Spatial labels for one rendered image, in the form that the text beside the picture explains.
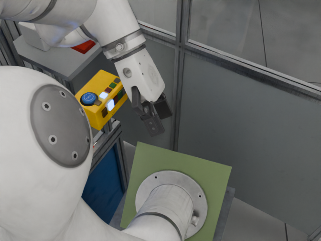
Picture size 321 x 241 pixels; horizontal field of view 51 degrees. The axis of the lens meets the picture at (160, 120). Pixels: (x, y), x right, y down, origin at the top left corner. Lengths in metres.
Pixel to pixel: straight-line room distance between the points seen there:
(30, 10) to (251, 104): 1.09
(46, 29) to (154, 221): 0.40
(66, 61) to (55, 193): 1.29
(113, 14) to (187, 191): 0.47
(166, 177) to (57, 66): 0.80
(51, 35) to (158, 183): 0.48
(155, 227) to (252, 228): 1.39
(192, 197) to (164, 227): 0.22
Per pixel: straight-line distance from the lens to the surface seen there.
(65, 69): 1.46
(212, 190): 0.87
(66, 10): 0.45
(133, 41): 0.63
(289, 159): 1.55
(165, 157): 0.86
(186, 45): 1.31
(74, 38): 0.66
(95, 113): 1.00
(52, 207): 0.23
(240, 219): 2.02
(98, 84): 1.07
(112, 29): 0.63
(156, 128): 0.65
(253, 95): 1.33
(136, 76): 0.63
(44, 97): 0.22
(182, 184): 0.86
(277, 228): 2.05
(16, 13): 0.39
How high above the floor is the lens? 1.83
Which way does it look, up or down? 52 degrees down
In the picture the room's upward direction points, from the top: straight up
